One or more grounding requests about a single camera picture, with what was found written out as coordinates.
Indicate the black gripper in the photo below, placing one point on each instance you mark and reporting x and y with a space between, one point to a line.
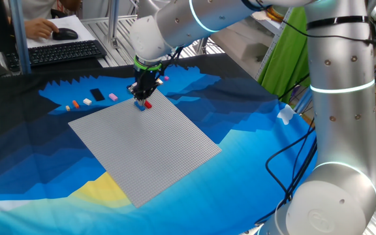
147 81

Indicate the red Lego brick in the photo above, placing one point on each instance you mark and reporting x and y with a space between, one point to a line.
148 104

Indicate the blue Lego brick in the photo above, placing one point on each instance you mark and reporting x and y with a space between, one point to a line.
139 106

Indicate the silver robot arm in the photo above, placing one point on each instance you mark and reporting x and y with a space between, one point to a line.
338 98

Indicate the light pink Lego brick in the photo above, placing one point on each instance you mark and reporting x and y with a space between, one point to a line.
113 97

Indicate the black Lego plate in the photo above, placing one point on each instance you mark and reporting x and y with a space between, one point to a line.
97 94

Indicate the grey Lego baseplate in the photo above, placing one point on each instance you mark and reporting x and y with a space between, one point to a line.
145 153

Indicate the white Lego brick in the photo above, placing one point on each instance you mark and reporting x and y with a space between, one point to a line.
87 102

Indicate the orange Lego brick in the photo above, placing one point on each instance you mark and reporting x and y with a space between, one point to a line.
75 104

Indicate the person's bare hand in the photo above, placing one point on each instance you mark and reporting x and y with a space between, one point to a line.
39 28

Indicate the white paper sheet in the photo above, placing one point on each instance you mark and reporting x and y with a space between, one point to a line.
80 32

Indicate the black computer keyboard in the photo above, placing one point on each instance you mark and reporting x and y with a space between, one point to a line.
57 52

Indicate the black computer mouse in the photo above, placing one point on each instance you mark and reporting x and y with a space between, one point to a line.
64 34

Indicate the white foam block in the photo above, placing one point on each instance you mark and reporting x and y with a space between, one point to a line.
240 45

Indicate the blue mountain print tablecloth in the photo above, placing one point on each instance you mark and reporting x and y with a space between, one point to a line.
224 179

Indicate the person's white shirt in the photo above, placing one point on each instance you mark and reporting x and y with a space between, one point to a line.
38 8

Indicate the yellow tape roll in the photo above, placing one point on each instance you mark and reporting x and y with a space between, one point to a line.
276 13

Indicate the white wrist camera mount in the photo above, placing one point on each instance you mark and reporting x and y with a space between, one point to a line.
131 87

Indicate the aluminium frame post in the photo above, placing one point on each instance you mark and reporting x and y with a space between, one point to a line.
113 23

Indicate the blue grey frame post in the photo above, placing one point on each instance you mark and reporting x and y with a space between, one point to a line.
20 36

